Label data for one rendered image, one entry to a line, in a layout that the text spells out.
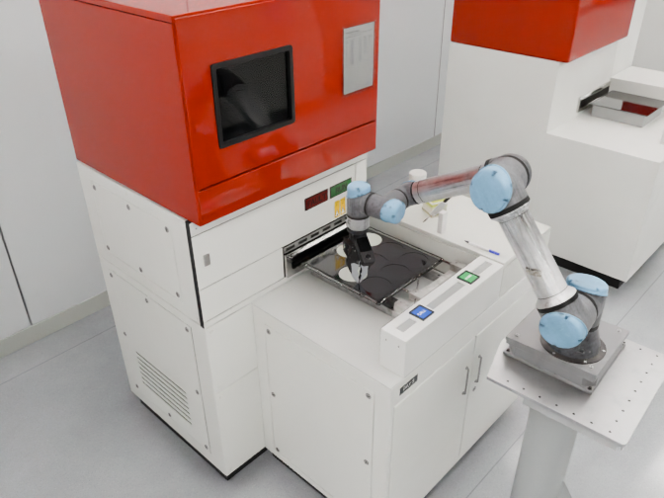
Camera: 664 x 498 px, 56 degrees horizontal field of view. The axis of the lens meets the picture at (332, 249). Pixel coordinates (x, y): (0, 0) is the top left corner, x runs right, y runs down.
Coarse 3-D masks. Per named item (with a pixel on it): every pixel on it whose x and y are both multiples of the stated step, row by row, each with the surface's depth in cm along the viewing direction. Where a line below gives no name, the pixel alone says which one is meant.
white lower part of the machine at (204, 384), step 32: (128, 288) 239; (128, 320) 252; (160, 320) 230; (192, 320) 211; (224, 320) 212; (128, 352) 267; (160, 352) 242; (192, 352) 221; (224, 352) 218; (256, 352) 231; (160, 384) 258; (192, 384) 233; (224, 384) 224; (256, 384) 238; (160, 416) 272; (192, 416) 245; (224, 416) 231; (256, 416) 246; (192, 448) 266; (224, 448) 238; (256, 448) 253
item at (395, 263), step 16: (384, 240) 239; (320, 256) 230; (336, 256) 230; (384, 256) 229; (400, 256) 229; (416, 256) 229; (336, 272) 221; (368, 272) 221; (384, 272) 221; (400, 272) 221; (416, 272) 220; (368, 288) 212; (384, 288) 212
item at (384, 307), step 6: (318, 276) 231; (330, 282) 228; (342, 288) 224; (354, 294) 221; (366, 300) 218; (378, 306) 214; (384, 306) 212; (390, 306) 211; (384, 312) 213; (390, 312) 211
